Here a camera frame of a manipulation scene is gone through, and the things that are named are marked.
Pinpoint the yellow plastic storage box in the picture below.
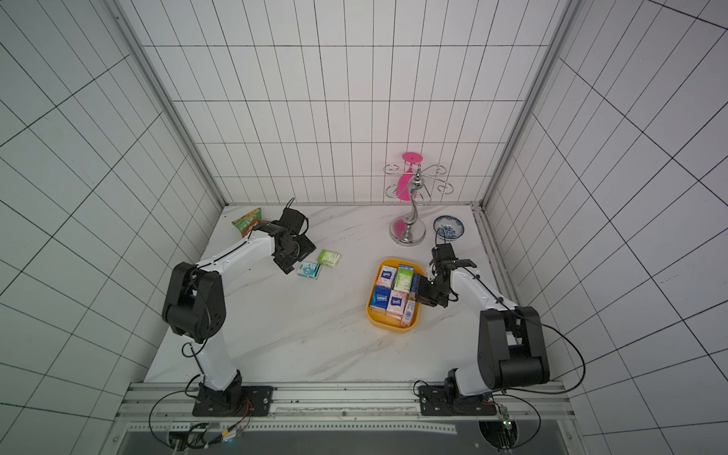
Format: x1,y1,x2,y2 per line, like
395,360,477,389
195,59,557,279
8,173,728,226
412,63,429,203
366,259,425,333

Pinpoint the pink Tempo tissue pack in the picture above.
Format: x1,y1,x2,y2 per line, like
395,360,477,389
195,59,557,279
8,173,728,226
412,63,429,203
400,300,416,327
375,265,398,289
386,290,409,319

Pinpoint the dark blue Tempo tissue pack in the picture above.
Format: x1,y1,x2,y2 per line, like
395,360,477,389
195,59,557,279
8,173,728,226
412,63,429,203
370,286,392,314

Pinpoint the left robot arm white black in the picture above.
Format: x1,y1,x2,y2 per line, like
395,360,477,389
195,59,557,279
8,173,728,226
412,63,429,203
162,207,316,417

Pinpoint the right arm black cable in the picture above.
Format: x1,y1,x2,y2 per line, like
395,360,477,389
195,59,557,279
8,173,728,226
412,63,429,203
511,320,587,396

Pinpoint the blue white ceramic bowl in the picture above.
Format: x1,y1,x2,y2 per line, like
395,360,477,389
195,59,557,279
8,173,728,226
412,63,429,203
433,215,466,242

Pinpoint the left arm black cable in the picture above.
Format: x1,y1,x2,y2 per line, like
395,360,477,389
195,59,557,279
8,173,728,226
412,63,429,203
147,340,254,453

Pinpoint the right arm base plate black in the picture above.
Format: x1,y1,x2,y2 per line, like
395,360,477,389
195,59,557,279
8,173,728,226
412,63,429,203
414,383,497,417

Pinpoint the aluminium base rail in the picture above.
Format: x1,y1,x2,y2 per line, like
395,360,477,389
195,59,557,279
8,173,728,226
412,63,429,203
111,381,576,441

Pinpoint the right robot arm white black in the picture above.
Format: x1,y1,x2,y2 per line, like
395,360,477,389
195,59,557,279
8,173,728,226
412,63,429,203
415,244,551,415

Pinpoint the green tissue pack top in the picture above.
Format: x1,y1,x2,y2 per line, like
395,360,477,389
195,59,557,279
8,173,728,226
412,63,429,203
317,249,341,267

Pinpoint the green tissue pack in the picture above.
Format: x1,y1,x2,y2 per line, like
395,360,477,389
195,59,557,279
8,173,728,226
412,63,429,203
317,249,341,267
392,264,415,293

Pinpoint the pink plastic cup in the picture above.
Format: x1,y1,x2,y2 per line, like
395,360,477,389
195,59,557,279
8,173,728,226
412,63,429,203
395,152,423,202

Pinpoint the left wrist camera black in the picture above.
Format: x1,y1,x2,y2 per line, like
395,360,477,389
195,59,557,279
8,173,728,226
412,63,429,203
278,207,309,235

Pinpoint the chrome cup holder stand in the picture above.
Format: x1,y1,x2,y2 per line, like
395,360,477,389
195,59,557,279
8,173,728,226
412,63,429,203
384,164,453,246

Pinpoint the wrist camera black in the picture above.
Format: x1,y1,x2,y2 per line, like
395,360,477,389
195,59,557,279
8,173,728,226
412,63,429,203
278,207,309,235
430,244,458,268

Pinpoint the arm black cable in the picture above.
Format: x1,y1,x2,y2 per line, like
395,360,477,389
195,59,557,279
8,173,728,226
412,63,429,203
147,340,254,453
511,320,587,396

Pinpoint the teal cartoon tissue pack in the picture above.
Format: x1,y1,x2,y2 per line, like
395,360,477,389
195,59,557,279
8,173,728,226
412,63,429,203
297,261,322,280

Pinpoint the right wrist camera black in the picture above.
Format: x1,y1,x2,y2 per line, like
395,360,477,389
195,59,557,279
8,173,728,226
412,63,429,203
430,244,458,268

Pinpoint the green red snack bag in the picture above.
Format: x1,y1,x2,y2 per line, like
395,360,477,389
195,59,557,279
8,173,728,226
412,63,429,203
231,208,263,238

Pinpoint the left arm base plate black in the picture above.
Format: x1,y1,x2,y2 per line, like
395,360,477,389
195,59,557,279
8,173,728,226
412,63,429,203
193,385,274,418

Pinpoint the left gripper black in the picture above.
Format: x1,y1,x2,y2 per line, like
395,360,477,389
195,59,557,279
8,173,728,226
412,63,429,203
273,234,317,275

